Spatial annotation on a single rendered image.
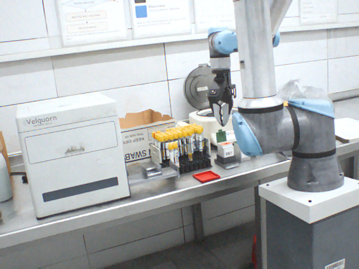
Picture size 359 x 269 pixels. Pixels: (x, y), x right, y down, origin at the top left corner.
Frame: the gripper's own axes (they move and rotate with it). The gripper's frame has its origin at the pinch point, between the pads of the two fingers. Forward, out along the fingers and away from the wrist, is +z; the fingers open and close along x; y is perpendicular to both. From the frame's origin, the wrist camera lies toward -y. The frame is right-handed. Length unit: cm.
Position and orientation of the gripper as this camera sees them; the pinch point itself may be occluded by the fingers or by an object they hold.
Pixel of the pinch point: (222, 124)
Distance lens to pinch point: 138.2
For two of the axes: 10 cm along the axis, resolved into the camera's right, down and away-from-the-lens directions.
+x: -8.8, -0.4, 4.7
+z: 0.9, 9.7, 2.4
